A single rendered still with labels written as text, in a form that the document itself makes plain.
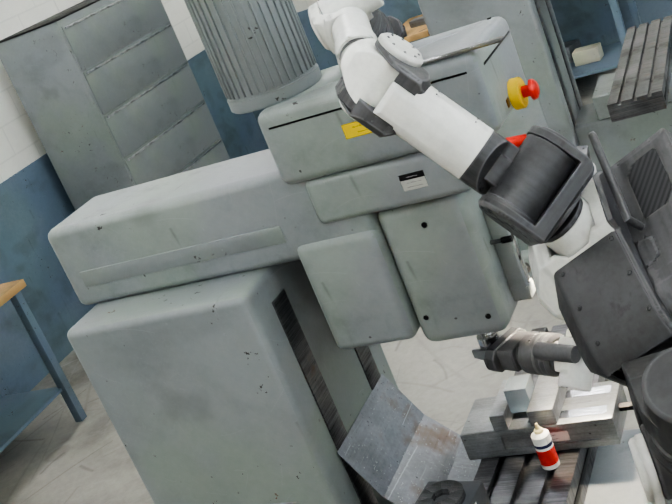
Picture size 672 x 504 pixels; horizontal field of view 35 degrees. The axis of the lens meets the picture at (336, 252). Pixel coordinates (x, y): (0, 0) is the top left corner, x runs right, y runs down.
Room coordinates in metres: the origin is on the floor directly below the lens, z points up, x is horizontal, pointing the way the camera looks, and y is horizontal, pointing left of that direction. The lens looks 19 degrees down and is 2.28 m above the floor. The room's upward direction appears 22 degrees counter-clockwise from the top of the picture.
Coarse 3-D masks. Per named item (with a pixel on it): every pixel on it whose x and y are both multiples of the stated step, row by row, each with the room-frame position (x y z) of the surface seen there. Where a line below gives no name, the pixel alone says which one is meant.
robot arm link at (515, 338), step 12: (504, 336) 2.03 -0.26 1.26; (516, 336) 2.01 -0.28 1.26; (528, 336) 1.95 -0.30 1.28; (492, 348) 2.00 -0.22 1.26; (504, 348) 1.98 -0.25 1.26; (516, 348) 1.96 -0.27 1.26; (528, 348) 1.93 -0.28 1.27; (492, 360) 1.98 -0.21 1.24; (504, 360) 1.97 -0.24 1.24; (516, 360) 1.96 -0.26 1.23; (528, 360) 1.92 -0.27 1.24; (528, 372) 1.94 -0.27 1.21
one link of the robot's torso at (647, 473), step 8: (632, 440) 1.29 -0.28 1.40; (640, 440) 1.28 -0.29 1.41; (632, 448) 1.28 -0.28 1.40; (640, 448) 1.27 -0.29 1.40; (632, 456) 1.33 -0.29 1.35; (640, 456) 1.26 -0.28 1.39; (648, 456) 1.25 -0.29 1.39; (640, 464) 1.25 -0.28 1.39; (648, 464) 1.25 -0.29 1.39; (640, 472) 1.25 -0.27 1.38; (648, 472) 1.24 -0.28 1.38; (656, 472) 1.24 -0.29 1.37; (640, 480) 1.33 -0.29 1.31; (648, 480) 1.24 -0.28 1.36; (656, 480) 1.24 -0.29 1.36; (648, 488) 1.25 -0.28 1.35; (656, 488) 1.24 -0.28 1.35; (648, 496) 1.28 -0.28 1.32; (656, 496) 1.26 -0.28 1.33
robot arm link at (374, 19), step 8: (320, 0) 1.86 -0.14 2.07; (328, 0) 1.85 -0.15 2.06; (336, 0) 1.84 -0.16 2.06; (344, 0) 1.83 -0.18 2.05; (352, 0) 1.83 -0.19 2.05; (360, 0) 1.83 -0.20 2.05; (368, 0) 1.83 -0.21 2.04; (376, 0) 1.83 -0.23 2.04; (320, 8) 1.85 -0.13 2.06; (328, 8) 1.84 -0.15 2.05; (336, 8) 1.84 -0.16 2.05; (360, 8) 1.83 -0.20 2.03; (368, 8) 1.83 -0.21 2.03; (376, 8) 1.84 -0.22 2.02; (368, 16) 1.85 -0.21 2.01; (376, 16) 1.89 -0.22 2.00; (376, 24) 1.89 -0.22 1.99; (376, 32) 1.91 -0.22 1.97
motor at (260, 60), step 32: (192, 0) 2.13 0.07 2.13; (224, 0) 2.09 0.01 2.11; (256, 0) 2.09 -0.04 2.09; (288, 0) 2.15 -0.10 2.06; (224, 32) 2.09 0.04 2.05; (256, 32) 2.08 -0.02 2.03; (288, 32) 2.11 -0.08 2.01; (224, 64) 2.11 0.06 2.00; (256, 64) 2.08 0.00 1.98; (288, 64) 2.09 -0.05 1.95; (256, 96) 2.09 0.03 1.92; (288, 96) 2.08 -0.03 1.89
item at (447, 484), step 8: (448, 480) 1.76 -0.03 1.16; (424, 488) 1.79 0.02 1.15; (432, 488) 1.76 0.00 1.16; (440, 488) 1.74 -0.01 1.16; (448, 488) 1.73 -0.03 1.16; (456, 488) 1.72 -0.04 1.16; (464, 488) 1.73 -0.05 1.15; (472, 488) 1.72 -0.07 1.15; (480, 488) 1.72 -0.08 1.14; (424, 496) 1.74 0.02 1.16; (432, 496) 1.73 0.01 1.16; (440, 496) 1.74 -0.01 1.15; (448, 496) 1.71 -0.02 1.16; (456, 496) 1.70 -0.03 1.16; (464, 496) 1.70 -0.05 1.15; (472, 496) 1.70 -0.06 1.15; (480, 496) 1.71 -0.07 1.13
